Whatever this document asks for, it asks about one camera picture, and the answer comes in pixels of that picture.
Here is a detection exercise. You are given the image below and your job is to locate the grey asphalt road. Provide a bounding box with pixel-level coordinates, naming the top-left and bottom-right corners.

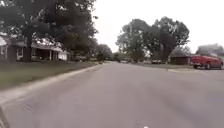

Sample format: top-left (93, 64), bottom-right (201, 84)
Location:
top-left (2, 61), bottom-right (224, 128)

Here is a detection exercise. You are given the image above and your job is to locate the vehicle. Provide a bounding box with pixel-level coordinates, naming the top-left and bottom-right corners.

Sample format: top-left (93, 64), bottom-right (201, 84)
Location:
top-left (150, 59), bottom-right (163, 65)

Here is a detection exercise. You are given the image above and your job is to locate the grass lawn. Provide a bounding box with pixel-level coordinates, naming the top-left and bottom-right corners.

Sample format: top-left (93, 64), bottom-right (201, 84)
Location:
top-left (132, 62), bottom-right (194, 71)
top-left (0, 60), bottom-right (100, 90)

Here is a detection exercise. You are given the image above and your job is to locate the group of tall trees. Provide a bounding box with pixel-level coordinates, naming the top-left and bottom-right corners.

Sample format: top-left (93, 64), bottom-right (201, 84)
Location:
top-left (115, 15), bottom-right (191, 63)

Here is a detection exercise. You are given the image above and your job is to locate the large dark tree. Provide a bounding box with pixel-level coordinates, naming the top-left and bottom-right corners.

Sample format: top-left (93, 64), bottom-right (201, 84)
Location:
top-left (0, 0), bottom-right (99, 63)

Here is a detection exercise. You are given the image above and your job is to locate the small brown building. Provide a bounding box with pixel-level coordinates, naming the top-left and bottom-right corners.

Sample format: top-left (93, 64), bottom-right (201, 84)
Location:
top-left (169, 49), bottom-right (193, 66)

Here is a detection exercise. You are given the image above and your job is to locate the brick house with white gable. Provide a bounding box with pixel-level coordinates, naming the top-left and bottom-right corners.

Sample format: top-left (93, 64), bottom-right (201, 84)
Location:
top-left (0, 32), bottom-right (70, 63)

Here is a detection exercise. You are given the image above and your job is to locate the pale concrete kerb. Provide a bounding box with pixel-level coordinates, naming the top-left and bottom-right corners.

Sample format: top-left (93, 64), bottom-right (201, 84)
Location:
top-left (0, 63), bottom-right (103, 106)

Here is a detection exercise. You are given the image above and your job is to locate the red pickup truck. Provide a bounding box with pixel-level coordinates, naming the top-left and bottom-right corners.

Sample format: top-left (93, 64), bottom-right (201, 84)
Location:
top-left (189, 54), bottom-right (224, 70)

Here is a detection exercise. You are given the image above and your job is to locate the white house with grey roof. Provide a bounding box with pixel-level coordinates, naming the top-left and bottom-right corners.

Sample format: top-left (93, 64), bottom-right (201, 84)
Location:
top-left (195, 42), bottom-right (224, 58)

